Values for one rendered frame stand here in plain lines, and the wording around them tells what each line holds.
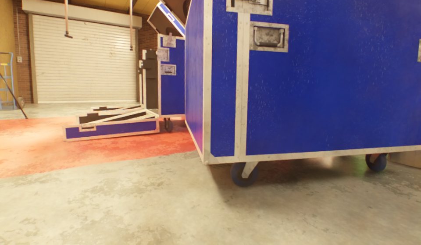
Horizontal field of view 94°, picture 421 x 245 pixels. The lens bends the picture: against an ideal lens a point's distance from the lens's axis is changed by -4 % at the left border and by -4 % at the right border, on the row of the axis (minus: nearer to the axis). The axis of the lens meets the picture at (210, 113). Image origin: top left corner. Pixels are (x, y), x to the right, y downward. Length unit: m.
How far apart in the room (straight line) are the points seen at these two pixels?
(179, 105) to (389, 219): 1.74
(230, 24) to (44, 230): 0.90
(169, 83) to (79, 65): 6.07
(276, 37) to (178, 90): 1.41
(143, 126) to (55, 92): 6.10
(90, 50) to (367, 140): 7.71
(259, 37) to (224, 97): 0.26
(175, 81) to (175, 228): 1.57
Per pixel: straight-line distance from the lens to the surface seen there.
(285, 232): 0.76
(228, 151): 0.78
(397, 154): 1.74
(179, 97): 2.09
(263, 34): 0.83
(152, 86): 2.91
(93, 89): 7.90
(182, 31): 3.42
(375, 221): 0.95
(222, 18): 0.78
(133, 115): 2.62
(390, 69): 1.19
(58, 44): 8.04
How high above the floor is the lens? 0.43
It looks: 6 degrees down
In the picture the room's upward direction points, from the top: 1 degrees clockwise
